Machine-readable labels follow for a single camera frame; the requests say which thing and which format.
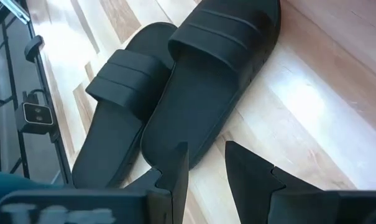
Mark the small black table-level camera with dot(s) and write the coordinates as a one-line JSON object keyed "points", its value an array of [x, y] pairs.
{"points": [[37, 115]]}

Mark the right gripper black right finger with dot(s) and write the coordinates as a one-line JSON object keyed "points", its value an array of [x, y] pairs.
{"points": [[250, 186]]}

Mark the teal rounded object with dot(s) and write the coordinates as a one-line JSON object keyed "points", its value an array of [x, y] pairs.
{"points": [[10, 183]]}

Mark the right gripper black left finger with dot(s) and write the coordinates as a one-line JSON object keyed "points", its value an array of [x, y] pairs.
{"points": [[180, 186]]}

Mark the silver aluminium profile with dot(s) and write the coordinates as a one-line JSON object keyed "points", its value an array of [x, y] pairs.
{"points": [[16, 11]]}

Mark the black rubber slide sandal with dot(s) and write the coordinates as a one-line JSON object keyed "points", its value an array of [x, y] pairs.
{"points": [[200, 102], [113, 140]]}

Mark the black table edge rail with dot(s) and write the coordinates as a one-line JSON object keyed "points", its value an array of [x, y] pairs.
{"points": [[65, 161]]}

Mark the black clamp knob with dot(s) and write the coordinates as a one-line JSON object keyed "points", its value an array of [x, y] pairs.
{"points": [[33, 46]]}

